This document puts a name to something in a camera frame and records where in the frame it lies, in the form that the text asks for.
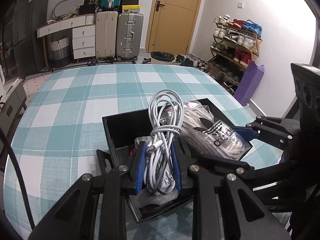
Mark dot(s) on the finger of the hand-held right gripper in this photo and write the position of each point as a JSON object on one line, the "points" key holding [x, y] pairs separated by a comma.
{"points": [[246, 133], [225, 165]]}

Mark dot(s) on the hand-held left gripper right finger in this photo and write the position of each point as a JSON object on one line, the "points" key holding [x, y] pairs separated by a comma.
{"points": [[176, 172]]}

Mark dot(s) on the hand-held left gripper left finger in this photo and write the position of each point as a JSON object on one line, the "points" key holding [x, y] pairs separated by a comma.
{"points": [[140, 170]]}

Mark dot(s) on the white plastic packet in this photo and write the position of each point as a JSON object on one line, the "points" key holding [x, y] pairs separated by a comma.
{"points": [[160, 200]]}

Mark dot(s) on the bagged grey striped socks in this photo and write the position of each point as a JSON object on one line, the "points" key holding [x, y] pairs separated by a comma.
{"points": [[207, 127]]}

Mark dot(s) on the black cardboard box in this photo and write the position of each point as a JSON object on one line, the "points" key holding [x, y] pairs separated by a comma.
{"points": [[125, 127]]}

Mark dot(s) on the purple fabric bag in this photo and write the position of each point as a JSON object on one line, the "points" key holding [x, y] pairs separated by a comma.
{"points": [[247, 85]]}

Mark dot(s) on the wooden shoe rack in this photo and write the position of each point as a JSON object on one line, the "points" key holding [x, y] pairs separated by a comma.
{"points": [[256, 47]]}

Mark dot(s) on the pile of shoes on floor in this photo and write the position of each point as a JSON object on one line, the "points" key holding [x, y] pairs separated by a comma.
{"points": [[192, 62]]}

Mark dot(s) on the teal checked bed sheet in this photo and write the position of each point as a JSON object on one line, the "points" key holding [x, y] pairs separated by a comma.
{"points": [[75, 105]]}

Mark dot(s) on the rows of shoes on rack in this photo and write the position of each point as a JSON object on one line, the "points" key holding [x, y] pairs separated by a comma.
{"points": [[237, 37]]}

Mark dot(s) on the black lined trash bin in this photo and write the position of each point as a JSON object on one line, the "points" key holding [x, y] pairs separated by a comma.
{"points": [[161, 57]]}

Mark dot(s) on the silver suitcase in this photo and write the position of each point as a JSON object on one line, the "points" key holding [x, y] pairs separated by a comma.
{"points": [[130, 35]]}

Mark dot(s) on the yellow wooden door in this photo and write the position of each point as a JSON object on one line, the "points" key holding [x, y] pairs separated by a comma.
{"points": [[175, 17]]}

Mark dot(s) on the patterned floor mat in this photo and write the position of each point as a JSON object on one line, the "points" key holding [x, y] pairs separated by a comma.
{"points": [[37, 76]]}

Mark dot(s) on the beige suitcase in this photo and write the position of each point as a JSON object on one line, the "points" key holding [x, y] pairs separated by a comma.
{"points": [[106, 33]]}

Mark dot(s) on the grey white laundry basket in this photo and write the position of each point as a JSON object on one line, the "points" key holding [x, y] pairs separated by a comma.
{"points": [[60, 50]]}

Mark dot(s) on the white dresser desk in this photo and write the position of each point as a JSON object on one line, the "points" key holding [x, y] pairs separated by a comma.
{"points": [[81, 36]]}

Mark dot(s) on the grey low cabinet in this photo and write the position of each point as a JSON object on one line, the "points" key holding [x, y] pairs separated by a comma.
{"points": [[10, 102]]}

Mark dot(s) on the black and yellow shoe box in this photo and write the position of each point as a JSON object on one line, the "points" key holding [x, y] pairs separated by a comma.
{"points": [[131, 9]]}

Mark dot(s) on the white appliance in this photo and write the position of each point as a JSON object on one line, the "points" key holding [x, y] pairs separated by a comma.
{"points": [[1, 77]]}

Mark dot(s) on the plain black shoe box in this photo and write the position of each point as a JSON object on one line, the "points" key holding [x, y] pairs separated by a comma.
{"points": [[130, 2]]}

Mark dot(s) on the black case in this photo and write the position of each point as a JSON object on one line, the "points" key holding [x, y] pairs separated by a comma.
{"points": [[87, 10]]}

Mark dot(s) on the dark grey refrigerator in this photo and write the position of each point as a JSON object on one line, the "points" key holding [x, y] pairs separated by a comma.
{"points": [[30, 30]]}

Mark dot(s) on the white oval mirror frame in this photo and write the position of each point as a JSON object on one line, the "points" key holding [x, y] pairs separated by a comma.
{"points": [[57, 5]]}

